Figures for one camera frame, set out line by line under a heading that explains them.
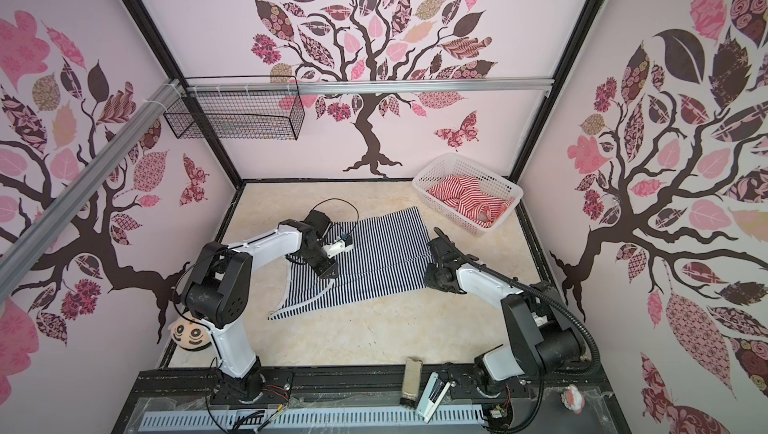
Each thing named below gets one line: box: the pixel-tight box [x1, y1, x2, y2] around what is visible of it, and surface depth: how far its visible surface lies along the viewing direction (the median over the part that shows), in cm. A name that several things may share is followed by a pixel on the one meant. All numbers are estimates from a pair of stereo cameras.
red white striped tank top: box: [428, 175, 515, 228], surface depth 109 cm
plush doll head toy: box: [168, 318, 212, 351], surface depth 76 cm
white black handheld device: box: [417, 372, 451, 424], surface depth 71 cm
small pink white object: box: [561, 384, 585, 414], surface depth 69 cm
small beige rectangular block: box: [400, 357, 423, 408], surface depth 74 cm
